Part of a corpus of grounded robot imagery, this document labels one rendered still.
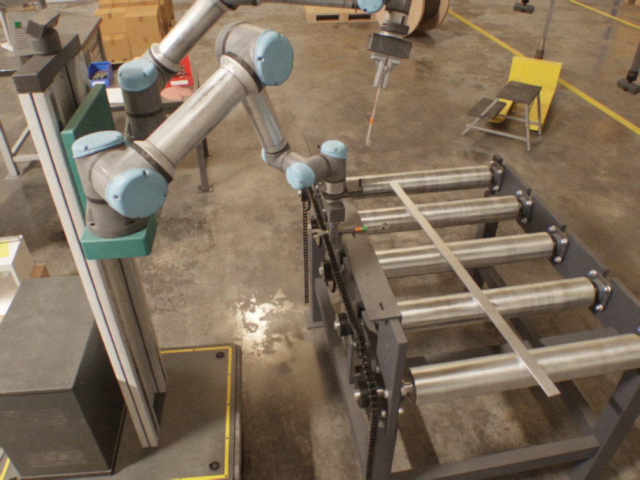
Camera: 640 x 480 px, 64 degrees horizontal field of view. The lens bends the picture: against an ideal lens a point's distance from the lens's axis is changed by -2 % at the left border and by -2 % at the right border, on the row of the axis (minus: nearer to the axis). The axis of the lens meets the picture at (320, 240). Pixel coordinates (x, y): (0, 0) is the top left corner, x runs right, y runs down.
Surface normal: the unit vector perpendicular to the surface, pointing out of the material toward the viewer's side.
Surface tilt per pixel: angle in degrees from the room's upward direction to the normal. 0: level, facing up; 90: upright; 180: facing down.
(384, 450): 90
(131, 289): 90
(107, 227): 73
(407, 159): 0
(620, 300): 90
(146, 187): 93
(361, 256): 0
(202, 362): 0
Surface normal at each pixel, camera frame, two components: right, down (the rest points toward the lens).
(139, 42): 0.22, 0.58
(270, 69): 0.73, 0.36
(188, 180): 0.00, -0.81
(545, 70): -0.45, 0.53
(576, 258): -0.98, 0.11
